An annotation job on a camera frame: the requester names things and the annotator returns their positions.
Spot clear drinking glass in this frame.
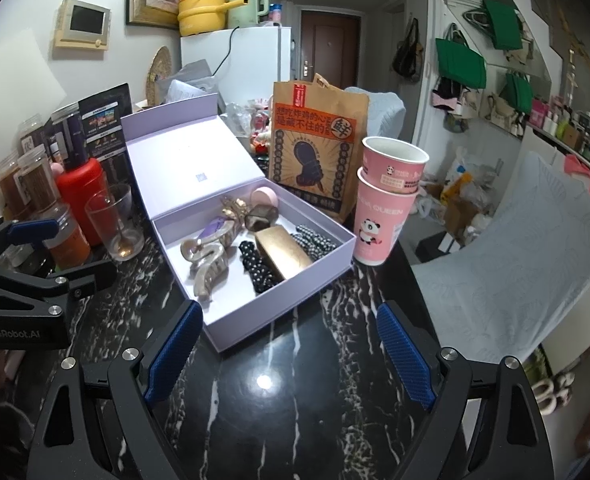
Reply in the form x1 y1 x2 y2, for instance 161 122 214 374
85 183 144 262

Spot flower decorated hair clip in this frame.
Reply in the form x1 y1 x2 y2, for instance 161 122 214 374
220 196 249 223

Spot light blue covered chair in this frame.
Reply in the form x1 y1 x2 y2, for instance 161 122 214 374
412 152 590 363

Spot brown entrance door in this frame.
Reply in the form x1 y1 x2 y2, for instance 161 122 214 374
301 11 361 89

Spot lower pink panda cup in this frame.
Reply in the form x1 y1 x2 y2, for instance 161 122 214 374
353 167 417 266

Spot gold rectangular hair clip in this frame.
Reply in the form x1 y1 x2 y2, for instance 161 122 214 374
255 226 312 280

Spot pink round compact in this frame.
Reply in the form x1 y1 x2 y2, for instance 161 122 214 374
251 185 279 208

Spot wall intercom panel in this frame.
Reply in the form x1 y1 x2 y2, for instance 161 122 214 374
53 0 111 51

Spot brown paper food bag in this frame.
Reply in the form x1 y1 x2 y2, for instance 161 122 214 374
268 77 369 222

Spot purple hair clip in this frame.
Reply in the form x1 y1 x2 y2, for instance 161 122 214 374
197 217 237 244

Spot checkered black white scrunchie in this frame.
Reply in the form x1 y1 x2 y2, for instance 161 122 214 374
291 224 337 261

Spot green electric kettle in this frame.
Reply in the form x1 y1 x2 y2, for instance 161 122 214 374
227 0 269 28

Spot upper pink paper cup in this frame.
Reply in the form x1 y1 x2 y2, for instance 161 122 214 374
362 136 429 194

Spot yellow pot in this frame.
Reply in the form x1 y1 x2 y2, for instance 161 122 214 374
177 0 243 37

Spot lavender gift box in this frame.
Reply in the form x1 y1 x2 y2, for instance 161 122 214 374
122 94 356 352

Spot brown spice jar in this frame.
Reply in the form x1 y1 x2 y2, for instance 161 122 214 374
18 144 59 212

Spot orange filled glass jar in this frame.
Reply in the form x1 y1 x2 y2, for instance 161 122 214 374
41 203 91 270

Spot white refrigerator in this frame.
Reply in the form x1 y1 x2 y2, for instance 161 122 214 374
180 25 292 104

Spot green tote bag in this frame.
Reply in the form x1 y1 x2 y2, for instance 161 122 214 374
436 38 487 89

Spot black printed booklet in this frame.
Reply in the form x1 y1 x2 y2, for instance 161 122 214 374
78 84 132 162

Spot pearl white claw clip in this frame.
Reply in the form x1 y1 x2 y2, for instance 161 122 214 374
180 238 229 300

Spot red bottle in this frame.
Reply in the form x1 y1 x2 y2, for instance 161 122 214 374
56 158 108 246

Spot black polka dot scrunchie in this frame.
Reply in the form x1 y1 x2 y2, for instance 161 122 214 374
239 240 282 295

